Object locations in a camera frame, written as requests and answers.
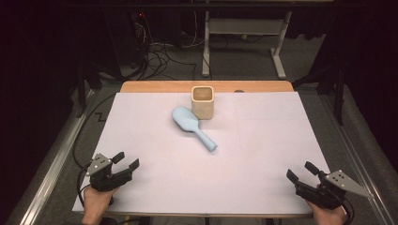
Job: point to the aluminium floor rail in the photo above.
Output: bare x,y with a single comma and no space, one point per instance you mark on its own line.
359,162
53,168

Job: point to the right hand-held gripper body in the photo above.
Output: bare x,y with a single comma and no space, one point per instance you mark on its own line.
325,193

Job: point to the black computer tower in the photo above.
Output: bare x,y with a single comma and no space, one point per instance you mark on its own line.
128,37

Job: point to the person's right hand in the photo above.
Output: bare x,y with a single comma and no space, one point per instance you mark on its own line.
328,217

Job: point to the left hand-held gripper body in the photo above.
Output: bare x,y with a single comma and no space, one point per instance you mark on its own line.
104,179

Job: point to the beige square cup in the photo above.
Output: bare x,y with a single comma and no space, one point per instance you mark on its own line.
202,109

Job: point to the black stand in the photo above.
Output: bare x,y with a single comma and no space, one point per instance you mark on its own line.
338,93
83,81

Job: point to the person's left hand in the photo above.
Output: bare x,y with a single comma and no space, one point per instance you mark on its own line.
95,203

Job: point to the white table mat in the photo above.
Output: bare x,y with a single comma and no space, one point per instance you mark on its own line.
244,162

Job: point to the white metal desk frame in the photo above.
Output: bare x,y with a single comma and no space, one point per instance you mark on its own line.
244,26

